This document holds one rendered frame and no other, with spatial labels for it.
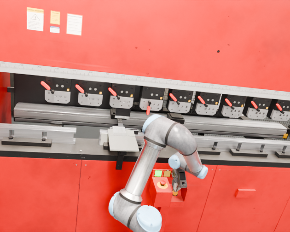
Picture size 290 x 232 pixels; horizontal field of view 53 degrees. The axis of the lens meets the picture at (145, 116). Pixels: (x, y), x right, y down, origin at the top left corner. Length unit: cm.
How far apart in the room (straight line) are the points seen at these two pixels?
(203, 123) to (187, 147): 113
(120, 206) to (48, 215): 95
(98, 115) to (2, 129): 66
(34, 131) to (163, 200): 94
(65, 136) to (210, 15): 120
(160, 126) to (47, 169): 95
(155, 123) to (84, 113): 98
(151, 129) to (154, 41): 66
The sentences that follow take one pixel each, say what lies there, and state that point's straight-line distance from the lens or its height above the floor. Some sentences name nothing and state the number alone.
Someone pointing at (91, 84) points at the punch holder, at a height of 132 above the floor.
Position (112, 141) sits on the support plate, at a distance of 184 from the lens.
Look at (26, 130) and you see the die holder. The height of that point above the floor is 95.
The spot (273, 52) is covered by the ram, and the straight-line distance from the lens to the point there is 213.
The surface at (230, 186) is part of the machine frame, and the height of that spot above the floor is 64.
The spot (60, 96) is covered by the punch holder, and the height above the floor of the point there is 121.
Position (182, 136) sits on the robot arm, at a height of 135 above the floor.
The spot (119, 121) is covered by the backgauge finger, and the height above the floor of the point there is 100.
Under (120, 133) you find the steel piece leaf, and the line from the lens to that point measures 192.
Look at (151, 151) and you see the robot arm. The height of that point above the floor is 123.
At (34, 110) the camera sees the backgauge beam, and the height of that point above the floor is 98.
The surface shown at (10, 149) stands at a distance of 198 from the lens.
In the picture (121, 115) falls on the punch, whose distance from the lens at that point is 196.
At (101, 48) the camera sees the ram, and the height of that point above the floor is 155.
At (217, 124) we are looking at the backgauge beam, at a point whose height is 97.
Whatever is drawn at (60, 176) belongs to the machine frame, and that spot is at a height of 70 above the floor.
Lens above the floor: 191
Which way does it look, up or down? 24 degrees down
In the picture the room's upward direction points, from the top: 10 degrees clockwise
